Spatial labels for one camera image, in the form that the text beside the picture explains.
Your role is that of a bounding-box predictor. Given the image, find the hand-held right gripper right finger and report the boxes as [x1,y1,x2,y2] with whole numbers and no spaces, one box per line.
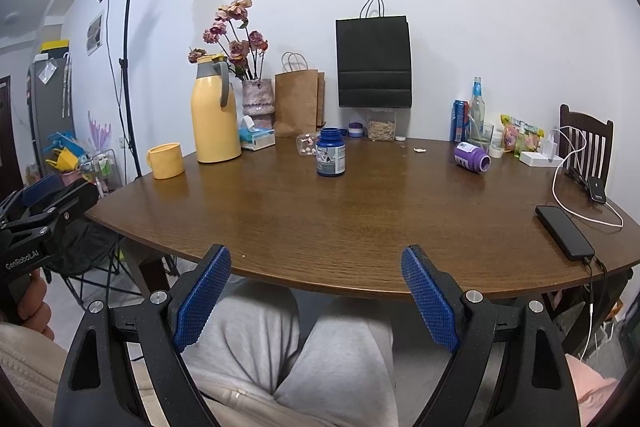
[401,244,583,427]

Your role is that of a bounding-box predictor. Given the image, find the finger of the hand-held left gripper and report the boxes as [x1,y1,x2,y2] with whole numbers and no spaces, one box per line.
[0,173,66,220]
[5,181,101,236]

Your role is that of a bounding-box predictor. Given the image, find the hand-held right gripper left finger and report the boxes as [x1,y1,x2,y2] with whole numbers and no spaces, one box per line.
[52,244,233,427]

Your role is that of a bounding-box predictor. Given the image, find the purple bottle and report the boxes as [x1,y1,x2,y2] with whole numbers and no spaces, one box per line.
[453,142,492,174]

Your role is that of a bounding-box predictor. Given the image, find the person's left forearm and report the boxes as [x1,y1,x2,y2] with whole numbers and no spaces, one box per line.
[0,319,68,408]

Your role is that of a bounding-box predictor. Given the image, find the yellow cup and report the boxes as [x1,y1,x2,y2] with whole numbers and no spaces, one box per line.
[146,143,185,180]

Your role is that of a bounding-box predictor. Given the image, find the person's left hand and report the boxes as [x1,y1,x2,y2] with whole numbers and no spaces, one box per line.
[17,269,55,341]

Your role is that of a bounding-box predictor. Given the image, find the person's left leg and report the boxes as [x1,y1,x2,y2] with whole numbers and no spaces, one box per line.
[177,279,301,400]

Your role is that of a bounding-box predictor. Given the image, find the person's leg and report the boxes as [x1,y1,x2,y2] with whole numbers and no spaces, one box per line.
[177,279,301,400]
[274,294,503,427]

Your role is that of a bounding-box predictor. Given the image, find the blue plastic hangers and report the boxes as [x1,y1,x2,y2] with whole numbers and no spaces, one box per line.
[42,131,81,155]

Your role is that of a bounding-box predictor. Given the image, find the black folding chair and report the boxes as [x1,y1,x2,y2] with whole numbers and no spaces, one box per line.
[47,207,181,313]

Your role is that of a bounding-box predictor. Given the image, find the purple plastic hangers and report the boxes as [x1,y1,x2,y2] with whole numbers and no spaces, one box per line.
[87,109,113,152]

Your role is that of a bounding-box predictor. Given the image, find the grey refrigerator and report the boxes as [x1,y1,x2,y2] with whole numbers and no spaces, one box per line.
[26,52,77,178]

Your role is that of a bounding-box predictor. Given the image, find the person's right leg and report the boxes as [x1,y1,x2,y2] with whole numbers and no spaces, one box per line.
[274,294,503,427]

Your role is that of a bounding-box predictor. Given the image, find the black power bank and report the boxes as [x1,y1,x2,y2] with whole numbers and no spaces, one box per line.
[535,205,596,261]

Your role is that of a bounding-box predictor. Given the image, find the tissue box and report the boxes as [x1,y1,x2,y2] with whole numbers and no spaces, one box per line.
[238,116,277,152]

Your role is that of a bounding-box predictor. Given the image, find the yellow thermos jug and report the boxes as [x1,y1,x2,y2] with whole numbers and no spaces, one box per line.
[191,54,243,164]

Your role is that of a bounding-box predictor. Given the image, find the blue pill bottle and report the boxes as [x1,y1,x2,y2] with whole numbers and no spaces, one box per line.
[316,127,347,178]

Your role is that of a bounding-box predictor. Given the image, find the white power strip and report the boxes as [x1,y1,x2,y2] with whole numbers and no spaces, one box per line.
[519,150,564,168]

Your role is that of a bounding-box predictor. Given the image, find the blue drink can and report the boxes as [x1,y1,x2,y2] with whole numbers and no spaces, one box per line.
[451,99,469,143]

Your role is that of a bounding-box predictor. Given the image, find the pink cloth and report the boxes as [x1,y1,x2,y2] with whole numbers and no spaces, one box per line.
[565,353,622,425]

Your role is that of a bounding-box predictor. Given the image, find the clear container of nuts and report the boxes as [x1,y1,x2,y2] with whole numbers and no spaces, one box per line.
[367,108,398,142]

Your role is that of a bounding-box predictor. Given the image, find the small clear jar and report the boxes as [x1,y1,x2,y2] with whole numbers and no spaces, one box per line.
[296,133,320,156]

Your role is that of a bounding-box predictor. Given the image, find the colourful snack bag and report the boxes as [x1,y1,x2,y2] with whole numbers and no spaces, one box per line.
[501,115,545,152]

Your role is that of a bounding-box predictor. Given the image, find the white charger plug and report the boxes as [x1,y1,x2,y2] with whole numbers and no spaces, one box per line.
[541,130,562,158]

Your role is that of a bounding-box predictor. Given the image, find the glass bottle with blue cap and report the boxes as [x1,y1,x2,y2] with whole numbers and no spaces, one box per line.
[469,77,487,142]

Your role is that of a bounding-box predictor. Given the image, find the pink textured vase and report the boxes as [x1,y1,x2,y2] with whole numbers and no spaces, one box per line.
[242,79,276,129]

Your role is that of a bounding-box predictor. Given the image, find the dark wooden chair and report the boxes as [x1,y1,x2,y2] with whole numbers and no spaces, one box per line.
[542,104,633,353]

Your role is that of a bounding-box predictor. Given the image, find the brown paper bag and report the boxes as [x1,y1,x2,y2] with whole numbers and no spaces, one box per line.
[274,52,326,138]

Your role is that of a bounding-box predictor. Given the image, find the pink artificial flowers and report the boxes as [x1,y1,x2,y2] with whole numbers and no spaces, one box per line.
[188,0,269,82]

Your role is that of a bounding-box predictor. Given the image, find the black paper bag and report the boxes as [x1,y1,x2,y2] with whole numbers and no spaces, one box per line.
[335,0,413,108]

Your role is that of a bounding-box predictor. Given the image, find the wall poster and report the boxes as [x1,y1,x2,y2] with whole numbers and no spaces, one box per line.
[85,11,106,56]

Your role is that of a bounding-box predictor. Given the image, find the white cable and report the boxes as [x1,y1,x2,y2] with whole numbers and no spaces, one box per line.
[549,127,625,358]

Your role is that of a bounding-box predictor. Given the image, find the black cable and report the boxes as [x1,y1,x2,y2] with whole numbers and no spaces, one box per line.
[565,169,621,323]

